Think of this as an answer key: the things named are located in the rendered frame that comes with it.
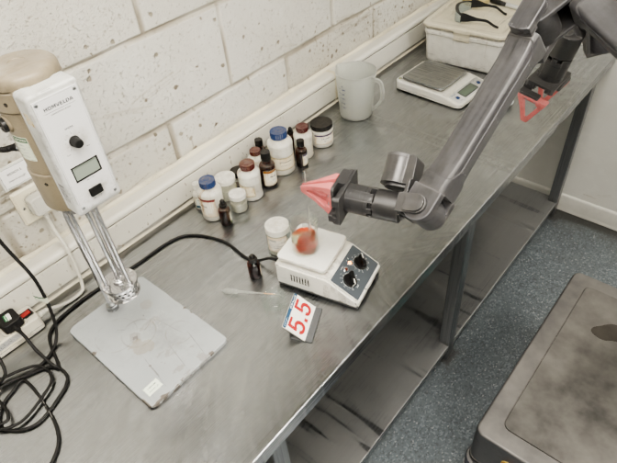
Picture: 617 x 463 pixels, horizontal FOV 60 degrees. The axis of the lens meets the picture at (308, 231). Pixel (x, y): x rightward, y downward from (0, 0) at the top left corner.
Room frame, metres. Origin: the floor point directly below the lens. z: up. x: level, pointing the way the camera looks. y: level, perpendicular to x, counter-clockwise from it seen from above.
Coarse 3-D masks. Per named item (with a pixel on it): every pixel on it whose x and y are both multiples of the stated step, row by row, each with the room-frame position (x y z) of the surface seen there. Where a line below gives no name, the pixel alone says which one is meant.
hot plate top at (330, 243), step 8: (320, 232) 0.88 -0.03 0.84; (328, 232) 0.88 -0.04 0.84; (288, 240) 0.87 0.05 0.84; (320, 240) 0.86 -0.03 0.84; (328, 240) 0.86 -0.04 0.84; (336, 240) 0.85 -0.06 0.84; (344, 240) 0.85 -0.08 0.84; (288, 248) 0.84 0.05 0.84; (320, 248) 0.83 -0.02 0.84; (328, 248) 0.83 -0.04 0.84; (336, 248) 0.83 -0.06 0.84; (280, 256) 0.82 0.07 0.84; (288, 256) 0.82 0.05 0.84; (296, 256) 0.81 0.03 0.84; (312, 256) 0.81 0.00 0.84; (320, 256) 0.81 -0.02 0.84; (328, 256) 0.80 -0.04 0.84; (296, 264) 0.80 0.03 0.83; (304, 264) 0.79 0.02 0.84; (312, 264) 0.79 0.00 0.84; (320, 264) 0.79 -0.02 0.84; (328, 264) 0.78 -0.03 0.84; (320, 272) 0.77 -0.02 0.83
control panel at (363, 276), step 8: (352, 248) 0.85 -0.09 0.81; (352, 256) 0.83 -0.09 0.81; (368, 256) 0.84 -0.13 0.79; (344, 264) 0.80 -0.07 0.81; (352, 264) 0.81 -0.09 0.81; (368, 264) 0.82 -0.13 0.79; (376, 264) 0.82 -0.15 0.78; (336, 272) 0.78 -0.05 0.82; (344, 272) 0.78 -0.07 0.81; (360, 272) 0.79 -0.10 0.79; (368, 272) 0.80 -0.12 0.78; (336, 280) 0.76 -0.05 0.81; (360, 280) 0.77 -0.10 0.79; (368, 280) 0.78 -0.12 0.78; (344, 288) 0.74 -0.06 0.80; (352, 288) 0.75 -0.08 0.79; (360, 288) 0.75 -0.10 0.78; (352, 296) 0.73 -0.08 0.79
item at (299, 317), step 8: (296, 304) 0.73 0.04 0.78; (304, 304) 0.73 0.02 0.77; (296, 312) 0.71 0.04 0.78; (304, 312) 0.72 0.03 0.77; (288, 320) 0.69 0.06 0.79; (296, 320) 0.69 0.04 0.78; (304, 320) 0.70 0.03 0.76; (288, 328) 0.67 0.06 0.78; (296, 328) 0.67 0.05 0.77; (304, 328) 0.68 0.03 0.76
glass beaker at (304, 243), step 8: (296, 216) 0.86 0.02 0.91; (304, 216) 0.87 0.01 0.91; (312, 216) 0.86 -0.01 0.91; (288, 224) 0.83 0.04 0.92; (296, 224) 0.86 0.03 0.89; (304, 224) 0.87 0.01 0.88; (312, 224) 0.86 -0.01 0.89; (296, 232) 0.81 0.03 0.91; (304, 232) 0.81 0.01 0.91; (312, 232) 0.81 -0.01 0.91; (296, 240) 0.81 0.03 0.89; (304, 240) 0.81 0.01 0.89; (312, 240) 0.81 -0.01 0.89; (296, 248) 0.82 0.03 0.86; (304, 248) 0.81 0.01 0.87; (312, 248) 0.81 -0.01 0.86; (304, 256) 0.81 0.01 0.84
